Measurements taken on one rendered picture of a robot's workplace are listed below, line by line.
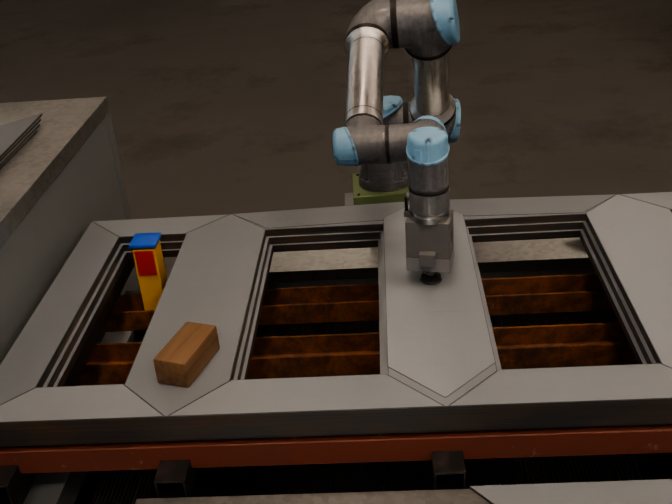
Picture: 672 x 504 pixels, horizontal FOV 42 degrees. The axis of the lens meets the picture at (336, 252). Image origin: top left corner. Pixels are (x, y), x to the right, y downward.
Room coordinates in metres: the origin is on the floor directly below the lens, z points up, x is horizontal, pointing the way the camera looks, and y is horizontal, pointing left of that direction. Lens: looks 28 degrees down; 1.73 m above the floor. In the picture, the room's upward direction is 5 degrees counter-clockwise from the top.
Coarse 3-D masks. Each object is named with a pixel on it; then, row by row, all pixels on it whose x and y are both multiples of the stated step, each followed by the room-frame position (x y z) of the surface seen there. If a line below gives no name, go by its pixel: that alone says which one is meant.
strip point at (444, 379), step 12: (408, 372) 1.17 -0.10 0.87; (420, 372) 1.17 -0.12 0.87; (432, 372) 1.16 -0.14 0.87; (444, 372) 1.16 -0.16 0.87; (456, 372) 1.16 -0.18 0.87; (468, 372) 1.15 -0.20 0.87; (480, 372) 1.15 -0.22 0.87; (420, 384) 1.13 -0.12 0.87; (432, 384) 1.13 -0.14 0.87; (444, 384) 1.13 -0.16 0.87; (456, 384) 1.13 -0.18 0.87; (444, 396) 1.10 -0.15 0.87
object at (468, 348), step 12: (444, 336) 1.26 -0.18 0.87; (456, 336) 1.26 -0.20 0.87; (468, 336) 1.26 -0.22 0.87; (480, 336) 1.26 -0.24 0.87; (396, 348) 1.24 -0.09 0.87; (408, 348) 1.24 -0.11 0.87; (420, 348) 1.23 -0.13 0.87; (432, 348) 1.23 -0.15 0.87; (444, 348) 1.23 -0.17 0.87; (456, 348) 1.23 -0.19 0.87; (468, 348) 1.22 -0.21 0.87; (480, 348) 1.22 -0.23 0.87; (492, 348) 1.22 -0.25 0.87; (396, 360) 1.21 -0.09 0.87; (408, 360) 1.20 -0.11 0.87; (420, 360) 1.20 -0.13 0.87; (432, 360) 1.20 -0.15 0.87; (444, 360) 1.19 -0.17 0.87; (456, 360) 1.19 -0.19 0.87; (468, 360) 1.19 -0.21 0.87; (480, 360) 1.19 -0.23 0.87; (492, 360) 1.18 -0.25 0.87
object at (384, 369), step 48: (288, 240) 1.74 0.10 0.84; (336, 240) 1.73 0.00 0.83; (480, 240) 1.70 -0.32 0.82; (96, 288) 1.57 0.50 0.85; (384, 288) 1.48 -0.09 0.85; (480, 288) 1.45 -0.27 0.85; (240, 336) 1.32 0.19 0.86; (384, 336) 1.31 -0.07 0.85; (48, 384) 1.25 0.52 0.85; (0, 432) 1.13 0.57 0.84; (48, 432) 1.12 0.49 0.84; (96, 432) 1.11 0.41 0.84; (144, 432) 1.11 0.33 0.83; (192, 432) 1.10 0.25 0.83; (240, 432) 1.10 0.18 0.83; (288, 432) 1.09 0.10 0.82; (336, 432) 1.09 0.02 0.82; (384, 432) 1.08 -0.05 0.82
